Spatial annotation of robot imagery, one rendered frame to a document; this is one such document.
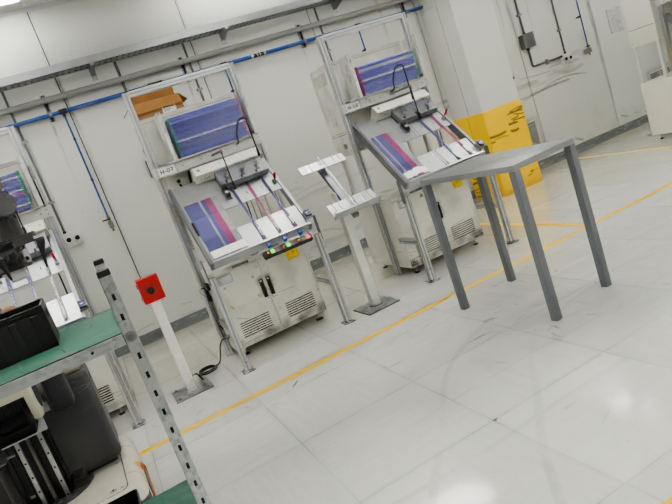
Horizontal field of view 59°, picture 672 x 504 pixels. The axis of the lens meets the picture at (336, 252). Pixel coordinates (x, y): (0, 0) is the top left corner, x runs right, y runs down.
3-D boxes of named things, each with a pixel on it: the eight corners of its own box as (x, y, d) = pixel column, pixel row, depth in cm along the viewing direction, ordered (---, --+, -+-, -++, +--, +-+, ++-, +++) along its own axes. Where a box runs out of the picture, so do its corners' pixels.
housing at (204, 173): (263, 167, 425) (262, 153, 414) (198, 191, 408) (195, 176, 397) (258, 161, 429) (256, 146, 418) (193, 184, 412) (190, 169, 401)
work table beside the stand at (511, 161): (557, 321, 292) (512, 165, 277) (460, 309, 353) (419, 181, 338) (612, 284, 312) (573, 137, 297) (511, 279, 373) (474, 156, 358)
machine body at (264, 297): (330, 316, 428) (300, 236, 416) (240, 359, 404) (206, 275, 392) (299, 305, 488) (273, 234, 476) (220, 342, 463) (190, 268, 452)
